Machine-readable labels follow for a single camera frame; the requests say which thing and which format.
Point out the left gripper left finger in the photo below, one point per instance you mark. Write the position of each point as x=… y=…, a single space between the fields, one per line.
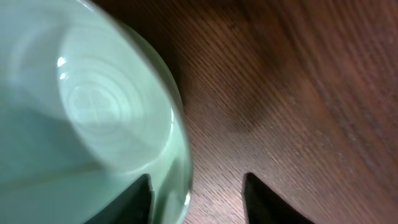
x=132 y=206

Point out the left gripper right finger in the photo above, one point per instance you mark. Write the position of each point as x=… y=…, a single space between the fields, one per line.
x=263 y=206

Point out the mint green small bowl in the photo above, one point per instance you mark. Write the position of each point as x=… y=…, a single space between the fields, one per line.
x=87 y=107

